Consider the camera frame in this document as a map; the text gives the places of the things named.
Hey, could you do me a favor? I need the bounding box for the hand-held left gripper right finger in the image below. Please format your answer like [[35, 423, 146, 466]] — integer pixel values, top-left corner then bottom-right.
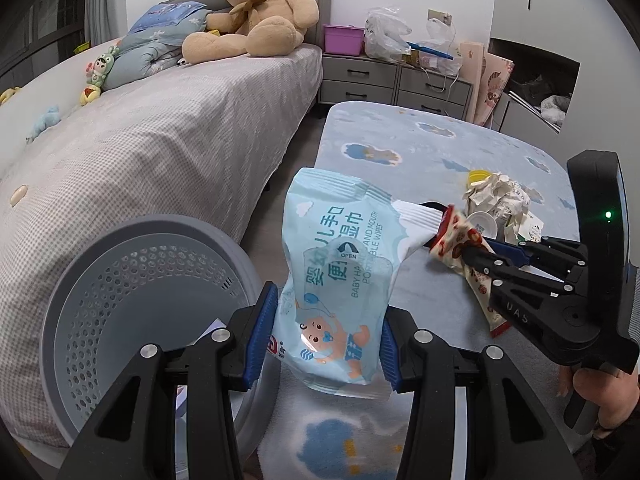
[[377, 305, 583, 480]]

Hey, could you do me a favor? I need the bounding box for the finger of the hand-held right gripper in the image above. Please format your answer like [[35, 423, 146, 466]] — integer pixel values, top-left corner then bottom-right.
[[486, 237, 590, 275], [461, 242, 563, 311]]

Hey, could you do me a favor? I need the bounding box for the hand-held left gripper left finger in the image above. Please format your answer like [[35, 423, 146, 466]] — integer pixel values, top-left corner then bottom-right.
[[55, 281, 281, 480]]

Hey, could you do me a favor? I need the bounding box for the white round plastic lid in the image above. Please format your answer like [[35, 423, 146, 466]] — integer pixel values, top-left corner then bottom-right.
[[465, 211, 498, 240]]

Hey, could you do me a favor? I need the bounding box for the red patterned snack wrapper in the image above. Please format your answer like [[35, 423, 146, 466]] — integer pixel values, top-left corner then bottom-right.
[[429, 205, 512, 339]]

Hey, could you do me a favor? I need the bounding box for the light blue wet wipes packet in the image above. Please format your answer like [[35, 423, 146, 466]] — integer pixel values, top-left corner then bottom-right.
[[270, 166, 453, 402]]

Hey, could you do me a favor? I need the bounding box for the grey perforated waste basket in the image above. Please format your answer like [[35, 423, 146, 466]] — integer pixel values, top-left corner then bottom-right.
[[39, 214, 281, 453]]

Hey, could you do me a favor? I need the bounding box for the person's right hand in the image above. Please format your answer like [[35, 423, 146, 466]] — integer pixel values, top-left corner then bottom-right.
[[557, 364, 640, 429]]

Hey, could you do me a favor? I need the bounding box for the crumpled white paper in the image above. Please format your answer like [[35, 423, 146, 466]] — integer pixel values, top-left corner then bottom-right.
[[462, 172, 543, 246]]

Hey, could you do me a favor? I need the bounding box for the white bag in niche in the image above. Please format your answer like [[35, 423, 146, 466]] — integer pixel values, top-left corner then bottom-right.
[[540, 94, 571, 126]]

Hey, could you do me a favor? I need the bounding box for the pink patterned folded mat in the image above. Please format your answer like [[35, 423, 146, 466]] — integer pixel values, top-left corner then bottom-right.
[[472, 52, 515, 128]]

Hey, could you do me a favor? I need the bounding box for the pink board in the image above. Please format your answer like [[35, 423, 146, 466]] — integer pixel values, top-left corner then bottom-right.
[[457, 41, 486, 123]]

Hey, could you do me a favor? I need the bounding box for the grey drawer cabinet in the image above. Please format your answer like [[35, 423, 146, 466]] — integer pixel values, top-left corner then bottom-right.
[[320, 52, 401, 106], [397, 62, 473, 121]]

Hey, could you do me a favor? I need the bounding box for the white wardrobe with niche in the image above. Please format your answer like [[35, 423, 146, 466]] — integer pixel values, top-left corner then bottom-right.
[[487, 0, 636, 171]]

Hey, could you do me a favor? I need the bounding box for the bed with grey checked sheet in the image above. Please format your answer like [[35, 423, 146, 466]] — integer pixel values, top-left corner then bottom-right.
[[0, 42, 323, 448]]

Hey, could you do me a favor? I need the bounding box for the clear plastic bag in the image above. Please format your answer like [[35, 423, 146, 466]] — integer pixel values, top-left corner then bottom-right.
[[415, 17, 463, 78]]

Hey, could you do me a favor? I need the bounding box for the blue stick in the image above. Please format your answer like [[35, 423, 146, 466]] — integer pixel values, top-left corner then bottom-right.
[[406, 41, 455, 61]]

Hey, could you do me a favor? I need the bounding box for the pink storage box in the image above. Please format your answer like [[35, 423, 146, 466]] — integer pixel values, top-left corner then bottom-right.
[[322, 24, 366, 56]]

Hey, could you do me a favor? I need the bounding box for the grey-blue floral quilt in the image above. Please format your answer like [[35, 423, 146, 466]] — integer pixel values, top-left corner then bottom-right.
[[102, 10, 216, 92]]

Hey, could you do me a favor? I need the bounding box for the small blue plush toy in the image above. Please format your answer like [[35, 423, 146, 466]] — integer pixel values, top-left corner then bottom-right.
[[25, 106, 62, 142]]

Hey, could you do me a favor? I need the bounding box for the small green plush doll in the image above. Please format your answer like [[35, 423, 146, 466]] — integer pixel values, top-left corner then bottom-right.
[[80, 45, 121, 107]]

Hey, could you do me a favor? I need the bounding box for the large tan teddy bear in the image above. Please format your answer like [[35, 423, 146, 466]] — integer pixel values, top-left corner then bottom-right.
[[181, 0, 321, 64]]

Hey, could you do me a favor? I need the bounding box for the blue printed pillow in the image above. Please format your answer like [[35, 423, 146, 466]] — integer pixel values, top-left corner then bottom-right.
[[128, 2, 208, 32]]

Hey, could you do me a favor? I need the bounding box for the white cable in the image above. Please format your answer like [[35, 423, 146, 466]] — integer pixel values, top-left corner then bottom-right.
[[440, 25, 462, 106]]

